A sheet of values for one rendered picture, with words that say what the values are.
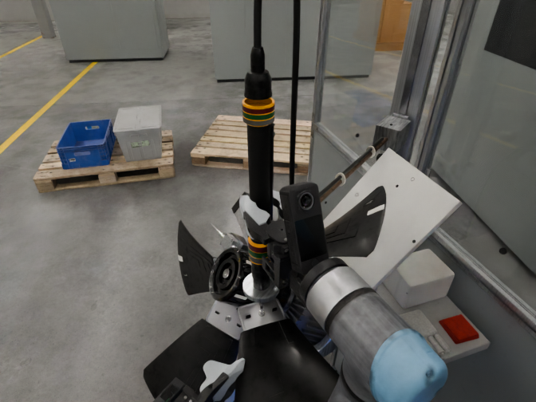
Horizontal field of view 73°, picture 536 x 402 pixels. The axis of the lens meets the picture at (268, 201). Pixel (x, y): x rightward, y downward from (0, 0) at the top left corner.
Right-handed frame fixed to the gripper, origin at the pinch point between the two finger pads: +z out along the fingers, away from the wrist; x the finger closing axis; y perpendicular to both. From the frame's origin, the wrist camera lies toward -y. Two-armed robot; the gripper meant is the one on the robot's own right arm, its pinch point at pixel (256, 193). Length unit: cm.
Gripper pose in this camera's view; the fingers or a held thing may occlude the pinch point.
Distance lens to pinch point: 58.5
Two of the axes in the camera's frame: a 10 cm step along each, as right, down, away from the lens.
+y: -0.1, 8.2, 5.8
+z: -4.8, -5.1, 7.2
